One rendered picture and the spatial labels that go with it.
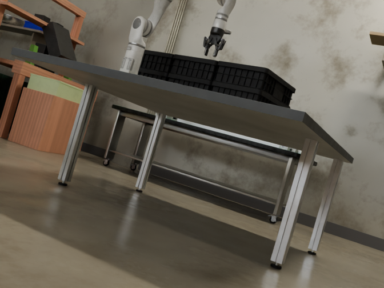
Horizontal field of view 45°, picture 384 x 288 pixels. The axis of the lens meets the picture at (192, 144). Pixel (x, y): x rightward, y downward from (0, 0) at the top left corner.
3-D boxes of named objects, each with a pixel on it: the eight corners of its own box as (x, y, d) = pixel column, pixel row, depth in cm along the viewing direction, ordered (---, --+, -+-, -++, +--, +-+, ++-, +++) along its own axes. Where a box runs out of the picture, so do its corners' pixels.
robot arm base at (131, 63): (130, 76, 242) (139, 45, 242) (115, 74, 246) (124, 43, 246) (139, 81, 250) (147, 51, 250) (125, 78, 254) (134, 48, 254)
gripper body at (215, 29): (208, 24, 256) (203, 40, 256) (221, 26, 251) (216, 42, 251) (215, 30, 262) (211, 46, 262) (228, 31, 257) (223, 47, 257)
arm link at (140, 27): (144, 15, 242) (135, 46, 242) (156, 22, 249) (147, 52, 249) (132, 14, 247) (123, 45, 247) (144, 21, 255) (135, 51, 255)
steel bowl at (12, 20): (28, 33, 702) (30, 24, 703) (8, 24, 669) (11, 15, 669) (11, 30, 719) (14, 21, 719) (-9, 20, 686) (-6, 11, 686)
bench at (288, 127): (253, 291, 173) (305, 111, 174) (-26, 174, 245) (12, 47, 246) (325, 256, 316) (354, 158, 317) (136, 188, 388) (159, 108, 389)
